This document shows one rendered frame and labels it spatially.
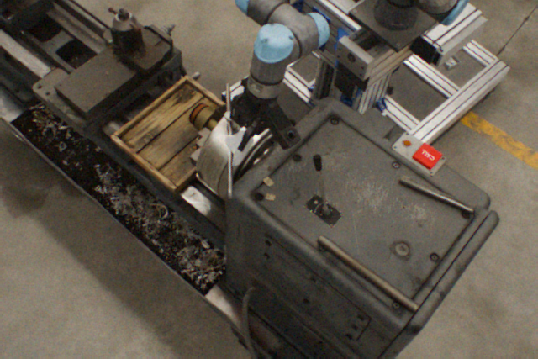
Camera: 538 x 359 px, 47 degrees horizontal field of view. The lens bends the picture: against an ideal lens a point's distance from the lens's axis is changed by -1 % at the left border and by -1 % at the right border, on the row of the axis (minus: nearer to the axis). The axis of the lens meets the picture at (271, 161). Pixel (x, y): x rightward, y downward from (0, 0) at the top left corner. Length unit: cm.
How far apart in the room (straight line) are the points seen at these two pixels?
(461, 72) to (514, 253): 96
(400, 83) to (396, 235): 174
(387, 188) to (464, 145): 177
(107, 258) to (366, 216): 159
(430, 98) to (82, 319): 194
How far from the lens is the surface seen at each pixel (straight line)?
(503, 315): 301
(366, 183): 161
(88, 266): 290
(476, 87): 331
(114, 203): 234
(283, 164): 161
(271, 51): 124
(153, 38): 227
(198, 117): 186
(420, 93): 321
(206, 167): 174
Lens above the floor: 263
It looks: 59 degrees down
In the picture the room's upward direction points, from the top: 7 degrees clockwise
